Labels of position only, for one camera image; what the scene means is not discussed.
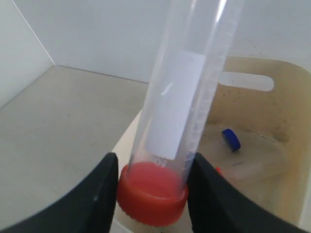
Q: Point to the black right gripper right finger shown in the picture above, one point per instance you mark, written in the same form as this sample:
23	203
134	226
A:
215	206

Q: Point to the small cream plastic bin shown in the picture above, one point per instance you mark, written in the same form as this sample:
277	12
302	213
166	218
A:
267	104

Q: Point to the blue-capped tube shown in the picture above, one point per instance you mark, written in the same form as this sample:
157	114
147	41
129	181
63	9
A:
231	140

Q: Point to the orange-capped tube with label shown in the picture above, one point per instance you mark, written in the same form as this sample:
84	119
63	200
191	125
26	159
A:
197	37

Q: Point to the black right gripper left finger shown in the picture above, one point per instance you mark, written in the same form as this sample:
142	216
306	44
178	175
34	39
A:
88	208

